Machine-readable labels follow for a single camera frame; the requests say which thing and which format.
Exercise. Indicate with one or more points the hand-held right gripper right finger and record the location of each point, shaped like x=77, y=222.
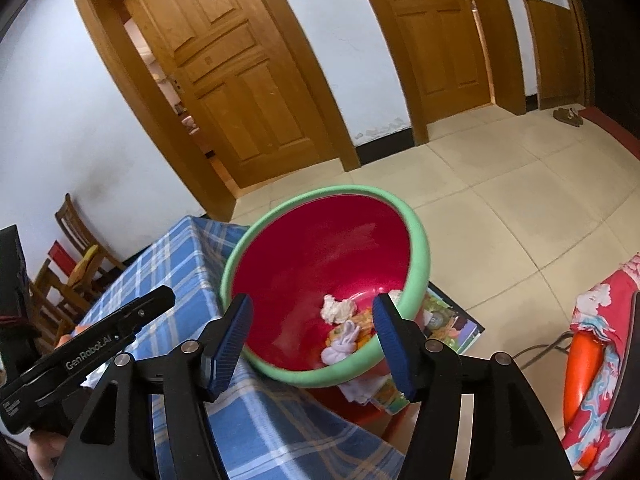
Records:
x=395, y=350

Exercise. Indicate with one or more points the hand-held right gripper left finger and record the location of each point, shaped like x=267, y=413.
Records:
x=230, y=347

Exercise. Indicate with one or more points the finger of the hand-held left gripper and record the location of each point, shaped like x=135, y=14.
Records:
x=150, y=305

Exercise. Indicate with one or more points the white knotted cloth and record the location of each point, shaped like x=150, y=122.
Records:
x=340, y=347

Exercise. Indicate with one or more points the white paper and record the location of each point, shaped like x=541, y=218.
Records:
x=337, y=310

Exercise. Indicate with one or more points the red basin with green rim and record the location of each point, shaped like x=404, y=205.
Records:
x=320, y=250

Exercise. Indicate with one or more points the person's left hand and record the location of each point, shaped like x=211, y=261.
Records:
x=42, y=452

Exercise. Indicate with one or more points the colourful cartoon floor mat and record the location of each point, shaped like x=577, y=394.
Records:
x=450, y=327

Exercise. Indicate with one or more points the yellow seat cushion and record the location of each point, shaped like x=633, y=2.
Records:
x=82, y=265

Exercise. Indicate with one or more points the blue plaid tablecloth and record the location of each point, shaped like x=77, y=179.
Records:
x=280, y=430

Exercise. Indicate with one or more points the red paper bag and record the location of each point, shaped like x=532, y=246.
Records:
x=62, y=257

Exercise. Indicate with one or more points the wooden chair with cushion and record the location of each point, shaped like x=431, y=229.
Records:
x=75, y=230

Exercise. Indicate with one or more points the orange tube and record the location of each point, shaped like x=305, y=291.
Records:
x=582, y=375

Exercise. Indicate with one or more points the red floral cloth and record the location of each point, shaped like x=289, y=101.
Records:
x=600, y=320

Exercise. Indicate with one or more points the open wooden door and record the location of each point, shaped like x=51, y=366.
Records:
x=240, y=75

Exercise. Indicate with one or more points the brown slipper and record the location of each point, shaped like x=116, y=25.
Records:
x=567, y=116

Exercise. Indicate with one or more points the closed wooden door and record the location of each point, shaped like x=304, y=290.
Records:
x=440, y=50

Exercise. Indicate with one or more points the red floor mat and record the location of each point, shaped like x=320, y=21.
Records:
x=617, y=132

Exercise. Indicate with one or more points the wooden door panel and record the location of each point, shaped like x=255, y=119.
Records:
x=555, y=55

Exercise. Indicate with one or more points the wooden door frame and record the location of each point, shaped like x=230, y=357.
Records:
x=505, y=60
x=160, y=110

